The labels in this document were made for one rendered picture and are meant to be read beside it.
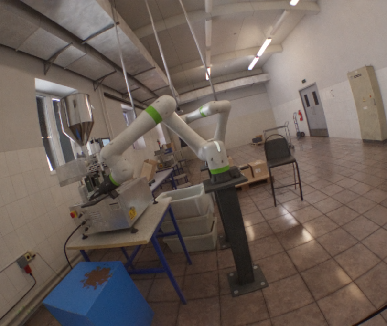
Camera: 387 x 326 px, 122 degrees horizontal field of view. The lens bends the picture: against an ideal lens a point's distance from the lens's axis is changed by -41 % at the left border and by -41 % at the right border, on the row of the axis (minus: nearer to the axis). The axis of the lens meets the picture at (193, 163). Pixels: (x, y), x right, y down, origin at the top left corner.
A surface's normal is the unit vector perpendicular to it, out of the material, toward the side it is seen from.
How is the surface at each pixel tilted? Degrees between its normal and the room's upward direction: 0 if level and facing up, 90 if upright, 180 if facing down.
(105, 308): 90
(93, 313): 90
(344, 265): 0
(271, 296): 0
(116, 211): 90
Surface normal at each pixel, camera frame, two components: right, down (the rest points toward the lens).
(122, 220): -0.07, 0.15
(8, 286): 0.96, -0.27
